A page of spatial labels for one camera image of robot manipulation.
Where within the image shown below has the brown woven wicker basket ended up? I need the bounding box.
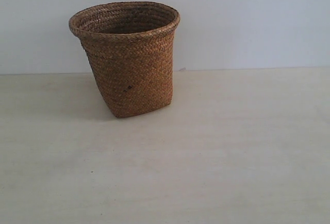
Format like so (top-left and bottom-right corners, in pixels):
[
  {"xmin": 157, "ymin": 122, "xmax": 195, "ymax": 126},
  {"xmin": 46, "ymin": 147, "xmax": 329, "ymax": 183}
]
[{"xmin": 69, "ymin": 2, "xmax": 180, "ymax": 118}]

